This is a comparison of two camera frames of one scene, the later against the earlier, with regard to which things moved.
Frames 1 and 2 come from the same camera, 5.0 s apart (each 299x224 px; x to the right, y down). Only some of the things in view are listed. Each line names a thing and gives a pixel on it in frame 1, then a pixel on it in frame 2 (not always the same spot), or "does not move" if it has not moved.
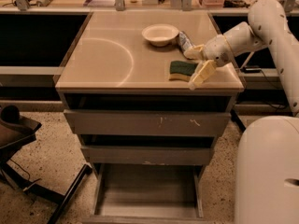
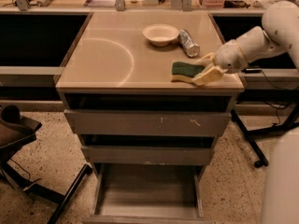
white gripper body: [218, 50] to [230, 58]
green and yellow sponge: [181, 70] does not move
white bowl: [160, 35] does not move
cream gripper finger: [195, 52] to [207, 61]
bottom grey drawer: [148, 194] does not move
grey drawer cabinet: [124, 91] does not move
